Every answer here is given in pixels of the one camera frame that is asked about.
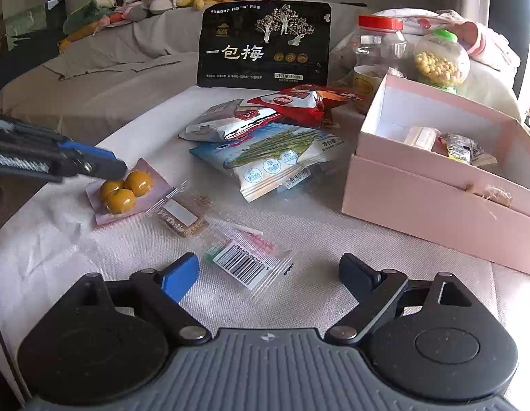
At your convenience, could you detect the orange balls snack packet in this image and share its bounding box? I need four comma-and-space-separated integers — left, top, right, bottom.
85, 158, 176, 227

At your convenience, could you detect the white and red snack packet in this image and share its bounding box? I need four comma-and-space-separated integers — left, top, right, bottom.
178, 99, 283, 142

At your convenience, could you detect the round jar with green lid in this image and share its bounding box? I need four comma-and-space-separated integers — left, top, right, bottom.
413, 29, 471, 95

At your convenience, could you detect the grey and pink plush toy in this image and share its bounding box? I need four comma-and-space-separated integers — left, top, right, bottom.
115, 0, 174, 22

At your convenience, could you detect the clear jar with red lid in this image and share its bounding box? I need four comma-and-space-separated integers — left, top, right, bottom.
348, 14, 409, 80

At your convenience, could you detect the beige tablecloth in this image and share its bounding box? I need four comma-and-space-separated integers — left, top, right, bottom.
0, 81, 530, 411

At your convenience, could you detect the yellow label container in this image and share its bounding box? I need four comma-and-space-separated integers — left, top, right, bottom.
353, 65, 396, 114

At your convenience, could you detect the grey covered sofa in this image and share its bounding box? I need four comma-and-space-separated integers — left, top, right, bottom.
0, 0, 368, 138

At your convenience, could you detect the large black snack bag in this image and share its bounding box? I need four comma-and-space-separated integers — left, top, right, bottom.
197, 0, 333, 88

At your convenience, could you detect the blue cartoon snack packet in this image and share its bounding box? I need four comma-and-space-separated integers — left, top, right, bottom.
189, 122, 345, 203

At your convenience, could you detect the clear packet with barcode label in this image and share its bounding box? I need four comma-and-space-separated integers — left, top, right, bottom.
204, 218, 295, 304

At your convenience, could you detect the clear dark snack packet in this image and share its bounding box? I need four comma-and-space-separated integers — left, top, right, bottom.
434, 132, 499, 167

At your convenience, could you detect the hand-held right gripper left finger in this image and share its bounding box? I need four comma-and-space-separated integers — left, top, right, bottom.
70, 252, 212, 345

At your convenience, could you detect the beige snack packet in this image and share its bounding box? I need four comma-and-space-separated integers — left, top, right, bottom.
403, 126, 439, 151

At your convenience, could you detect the clear brown snack packet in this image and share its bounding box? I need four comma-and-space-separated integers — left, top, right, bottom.
145, 181, 223, 238

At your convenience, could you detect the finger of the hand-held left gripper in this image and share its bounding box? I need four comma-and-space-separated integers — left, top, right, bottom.
62, 154, 129, 181
55, 135, 117, 161

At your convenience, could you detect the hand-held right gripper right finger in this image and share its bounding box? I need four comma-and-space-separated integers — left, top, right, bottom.
325, 252, 473, 347

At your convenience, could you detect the pink cardboard box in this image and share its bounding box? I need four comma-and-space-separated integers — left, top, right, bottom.
341, 74, 530, 275

